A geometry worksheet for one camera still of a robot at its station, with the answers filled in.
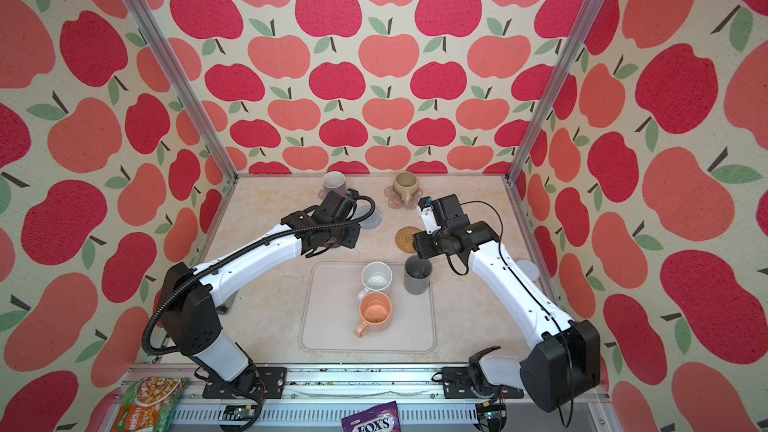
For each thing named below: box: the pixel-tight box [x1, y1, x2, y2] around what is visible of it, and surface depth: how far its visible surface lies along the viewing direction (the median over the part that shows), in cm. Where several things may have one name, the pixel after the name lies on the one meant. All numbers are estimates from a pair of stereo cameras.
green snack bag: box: [110, 376, 190, 432], surface depth 72 cm
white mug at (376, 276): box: [358, 261, 393, 300], surface depth 88 cm
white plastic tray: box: [298, 261, 437, 354], surface depth 87 cm
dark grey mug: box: [403, 254, 433, 295], surface depth 87 cm
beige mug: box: [392, 171, 419, 206], surface depth 110 cm
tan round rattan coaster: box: [395, 226, 421, 254], surface depth 106 cm
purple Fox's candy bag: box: [341, 400, 401, 432], surface depth 70 cm
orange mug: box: [354, 291, 393, 337], surface depth 85 cm
